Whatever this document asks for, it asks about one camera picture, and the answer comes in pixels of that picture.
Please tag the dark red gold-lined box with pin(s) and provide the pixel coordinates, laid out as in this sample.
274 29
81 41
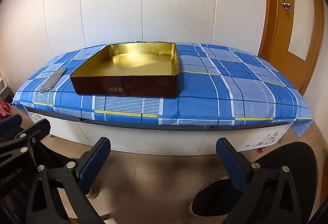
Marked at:
123 83

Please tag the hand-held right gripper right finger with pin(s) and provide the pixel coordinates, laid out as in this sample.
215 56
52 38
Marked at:
230 165

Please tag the grey smartphone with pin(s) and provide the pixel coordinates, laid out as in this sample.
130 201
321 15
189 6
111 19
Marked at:
52 79

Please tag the white grey box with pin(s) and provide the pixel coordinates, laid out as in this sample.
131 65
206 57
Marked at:
2 85

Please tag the wooden door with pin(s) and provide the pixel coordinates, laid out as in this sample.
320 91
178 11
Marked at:
271 21

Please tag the metal door knob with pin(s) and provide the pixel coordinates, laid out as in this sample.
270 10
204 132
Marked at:
286 4

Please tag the white cabinet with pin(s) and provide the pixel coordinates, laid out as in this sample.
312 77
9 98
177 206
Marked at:
225 139

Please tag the blue plaid cloth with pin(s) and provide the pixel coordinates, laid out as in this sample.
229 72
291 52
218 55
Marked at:
205 101

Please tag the person's right leg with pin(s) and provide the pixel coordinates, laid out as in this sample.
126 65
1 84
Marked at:
281 154

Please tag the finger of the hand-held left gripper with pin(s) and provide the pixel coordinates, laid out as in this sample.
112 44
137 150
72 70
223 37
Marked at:
35 131
10 122

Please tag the red cloth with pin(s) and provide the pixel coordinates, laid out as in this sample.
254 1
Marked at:
3 108

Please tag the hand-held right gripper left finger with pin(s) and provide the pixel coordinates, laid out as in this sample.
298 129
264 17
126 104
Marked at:
94 162

